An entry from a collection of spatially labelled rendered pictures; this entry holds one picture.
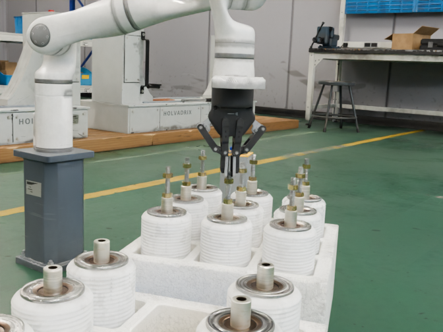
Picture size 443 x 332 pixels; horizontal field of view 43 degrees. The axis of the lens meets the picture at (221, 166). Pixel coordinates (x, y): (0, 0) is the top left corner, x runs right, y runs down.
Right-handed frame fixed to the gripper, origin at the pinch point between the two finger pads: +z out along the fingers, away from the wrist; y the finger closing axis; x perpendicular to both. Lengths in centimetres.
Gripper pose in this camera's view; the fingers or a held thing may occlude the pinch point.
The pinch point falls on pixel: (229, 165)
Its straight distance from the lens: 102.9
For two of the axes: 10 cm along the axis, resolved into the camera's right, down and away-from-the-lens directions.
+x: 1.3, 1.8, -9.8
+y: -9.9, -0.2, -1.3
